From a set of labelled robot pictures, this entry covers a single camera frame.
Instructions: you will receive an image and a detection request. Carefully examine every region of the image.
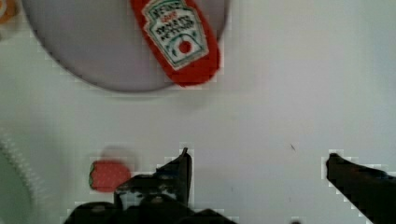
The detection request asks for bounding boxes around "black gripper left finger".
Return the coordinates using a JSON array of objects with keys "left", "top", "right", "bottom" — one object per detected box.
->
[{"left": 114, "top": 147, "right": 192, "bottom": 210}]

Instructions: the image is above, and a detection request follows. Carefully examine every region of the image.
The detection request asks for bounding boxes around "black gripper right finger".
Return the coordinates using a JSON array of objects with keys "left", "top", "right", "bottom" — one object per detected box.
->
[{"left": 326, "top": 153, "right": 396, "bottom": 224}]

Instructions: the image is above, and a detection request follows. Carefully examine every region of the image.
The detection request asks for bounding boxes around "red plush ketchup bottle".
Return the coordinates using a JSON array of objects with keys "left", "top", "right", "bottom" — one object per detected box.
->
[{"left": 130, "top": 0, "right": 220, "bottom": 87}]

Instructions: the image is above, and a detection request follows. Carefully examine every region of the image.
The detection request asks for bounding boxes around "grey round plate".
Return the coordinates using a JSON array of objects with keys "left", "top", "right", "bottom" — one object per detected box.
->
[{"left": 21, "top": 0, "right": 231, "bottom": 92}]

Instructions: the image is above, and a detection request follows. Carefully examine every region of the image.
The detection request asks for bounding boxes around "large red strawberry toy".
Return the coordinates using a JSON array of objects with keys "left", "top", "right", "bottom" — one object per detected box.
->
[{"left": 89, "top": 160, "right": 131, "bottom": 192}]

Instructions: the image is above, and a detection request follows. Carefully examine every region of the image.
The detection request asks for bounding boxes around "green colander basket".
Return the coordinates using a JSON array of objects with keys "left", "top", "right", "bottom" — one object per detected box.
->
[{"left": 0, "top": 132, "right": 40, "bottom": 224}]

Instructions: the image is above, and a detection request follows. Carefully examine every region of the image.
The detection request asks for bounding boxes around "orange slice toy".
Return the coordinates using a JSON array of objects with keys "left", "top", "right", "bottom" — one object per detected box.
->
[{"left": 0, "top": 0, "right": 17, "bottom": 24}]

